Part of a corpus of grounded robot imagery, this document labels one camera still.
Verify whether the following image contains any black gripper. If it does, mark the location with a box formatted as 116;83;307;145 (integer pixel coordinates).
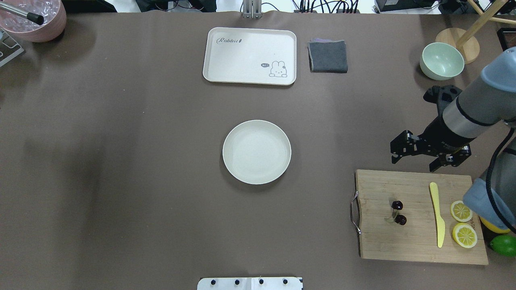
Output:
389;117;472;172

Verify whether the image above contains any cream round plate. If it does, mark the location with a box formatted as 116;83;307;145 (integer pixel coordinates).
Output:
222;120;292;185

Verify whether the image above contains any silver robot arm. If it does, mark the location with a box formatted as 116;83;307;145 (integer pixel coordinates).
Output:
389;47;516;232

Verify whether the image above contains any cream rabbit tray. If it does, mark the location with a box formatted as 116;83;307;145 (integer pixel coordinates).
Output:
202;27;297;86

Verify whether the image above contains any upper lemon slice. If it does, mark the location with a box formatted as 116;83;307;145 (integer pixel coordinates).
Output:
450;200;473;223

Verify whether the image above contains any lemon slice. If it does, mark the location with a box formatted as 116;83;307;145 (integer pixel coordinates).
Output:
450;200;473;223
451;222;478;249

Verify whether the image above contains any bamboo cutting board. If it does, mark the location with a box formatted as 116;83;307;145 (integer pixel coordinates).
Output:
350;169;489;265

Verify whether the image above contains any yellow plastic knife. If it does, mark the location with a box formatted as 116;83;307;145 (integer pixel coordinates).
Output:
429;182;445;248

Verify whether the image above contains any lower lemon slice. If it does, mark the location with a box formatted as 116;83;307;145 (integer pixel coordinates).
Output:
451;222;478;249

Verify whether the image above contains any mint green bowl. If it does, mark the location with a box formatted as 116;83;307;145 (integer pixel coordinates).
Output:
419;42;465;81

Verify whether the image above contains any upper yellow lemon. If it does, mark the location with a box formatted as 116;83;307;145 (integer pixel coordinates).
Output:
479;217;511;234

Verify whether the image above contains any wooden mug tree stand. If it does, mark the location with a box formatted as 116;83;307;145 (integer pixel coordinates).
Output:
435;0;515;64

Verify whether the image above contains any green lime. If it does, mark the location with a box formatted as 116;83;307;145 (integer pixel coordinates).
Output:
489;234;516;257

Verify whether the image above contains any grey folded cloth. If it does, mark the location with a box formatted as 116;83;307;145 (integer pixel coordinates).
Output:
308;39;348;73

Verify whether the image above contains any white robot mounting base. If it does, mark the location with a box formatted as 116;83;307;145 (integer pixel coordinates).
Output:
197;277;304;290

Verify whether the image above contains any pink bowl with ice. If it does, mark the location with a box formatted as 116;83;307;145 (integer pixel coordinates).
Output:
0;0;67;43

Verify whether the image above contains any metal scoop in ice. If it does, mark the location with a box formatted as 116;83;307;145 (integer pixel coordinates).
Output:
0;2;44;25

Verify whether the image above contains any white cup rack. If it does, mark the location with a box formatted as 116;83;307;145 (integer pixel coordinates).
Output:
0;28;25;67

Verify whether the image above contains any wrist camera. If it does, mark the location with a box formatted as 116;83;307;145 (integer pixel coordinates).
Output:
423;85;462;116

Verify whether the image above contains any aluminium frame post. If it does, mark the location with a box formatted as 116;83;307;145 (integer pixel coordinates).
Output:
242;0;263;19

